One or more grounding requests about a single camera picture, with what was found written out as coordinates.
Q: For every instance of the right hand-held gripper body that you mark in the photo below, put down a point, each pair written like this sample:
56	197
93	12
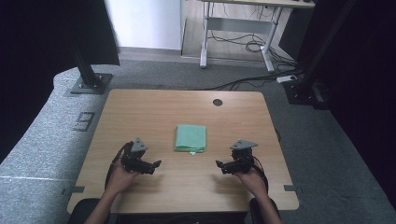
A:
241	160

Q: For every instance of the person's left hand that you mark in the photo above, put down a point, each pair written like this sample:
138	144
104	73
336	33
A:
120	181

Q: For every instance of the person's right hand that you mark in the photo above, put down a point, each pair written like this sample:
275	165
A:
253	184

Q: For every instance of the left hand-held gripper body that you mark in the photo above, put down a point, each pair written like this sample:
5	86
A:
132	158

